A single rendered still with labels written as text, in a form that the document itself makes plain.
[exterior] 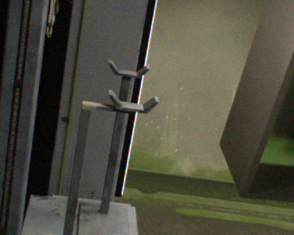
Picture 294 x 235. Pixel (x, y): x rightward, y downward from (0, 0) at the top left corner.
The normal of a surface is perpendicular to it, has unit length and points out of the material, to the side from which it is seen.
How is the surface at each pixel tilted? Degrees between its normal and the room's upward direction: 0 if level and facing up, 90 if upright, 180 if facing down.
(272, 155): 11
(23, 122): 90
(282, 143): 102
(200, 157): 57
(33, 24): 90
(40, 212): 0
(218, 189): 91
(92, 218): 0
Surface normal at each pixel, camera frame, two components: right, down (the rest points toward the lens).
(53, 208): 0.17, -0.93
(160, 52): 0.15, -0.22
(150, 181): 0.07, 0.33
